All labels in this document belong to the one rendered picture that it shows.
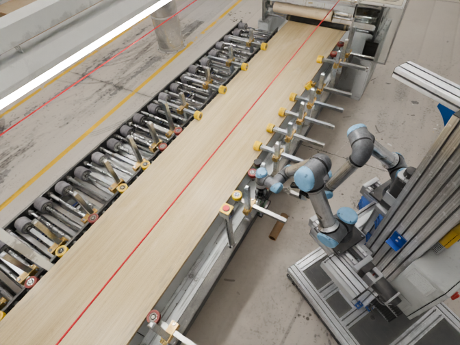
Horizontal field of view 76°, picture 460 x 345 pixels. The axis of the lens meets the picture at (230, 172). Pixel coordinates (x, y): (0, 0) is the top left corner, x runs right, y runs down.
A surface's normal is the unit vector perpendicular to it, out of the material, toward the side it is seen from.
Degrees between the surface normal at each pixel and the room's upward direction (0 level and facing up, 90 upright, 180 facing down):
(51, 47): 61
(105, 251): 0
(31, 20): 90
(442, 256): 0
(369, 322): 0
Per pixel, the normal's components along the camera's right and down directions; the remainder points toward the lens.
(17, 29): 0.85, 0.36
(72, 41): 0.71, 0.01
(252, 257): -0.07, -0.62
